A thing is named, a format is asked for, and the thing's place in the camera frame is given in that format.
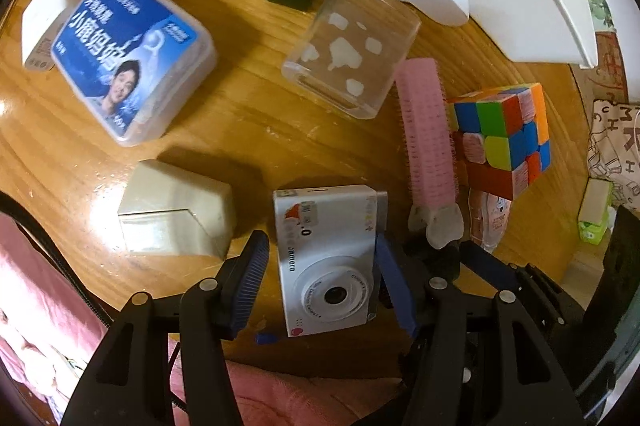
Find green tissue pack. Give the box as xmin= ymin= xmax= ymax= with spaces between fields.
xmin=577 ymin=178 xmax=613 ymax=245

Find blue labelled floss box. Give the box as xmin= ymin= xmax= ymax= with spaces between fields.
xmin=51 ymin=0 xmax=217 ymax=146

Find pink hair roller brush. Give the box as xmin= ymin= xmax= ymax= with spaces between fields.
xmin=395 ymin=57 xmax=464 ymax=249

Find white square charger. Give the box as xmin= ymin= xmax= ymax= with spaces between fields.
xmin=21 ymin=0 xmax=81 ymax=71

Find clear plastic box white spots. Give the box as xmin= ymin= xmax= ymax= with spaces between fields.
xmin=281 ymin=0 xmax=421 ymax=120

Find white instant camera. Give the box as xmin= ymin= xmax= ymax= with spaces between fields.
xmin=273 ymin=185 xmax=387 ymax=337

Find beige angular case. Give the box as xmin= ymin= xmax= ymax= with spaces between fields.
xmin=117 ymin=159 xmax=236 ymax=259

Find multicolour puzzle cube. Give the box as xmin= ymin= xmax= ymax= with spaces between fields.
xmin=447 ymin=83 xmax=551 ymax=201

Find letter print fabric bag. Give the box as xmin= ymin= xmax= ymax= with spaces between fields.
xmin=587 ymin=100 xmax=640 ymax=213

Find pink correction tape dispenser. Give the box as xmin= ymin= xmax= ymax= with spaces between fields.
xmin=469 ymin=190 xmax=512 ymax=253

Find brown cardboard piece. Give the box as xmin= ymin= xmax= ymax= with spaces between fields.
xmin=570 ymin=31 xmax=628 ymax=108

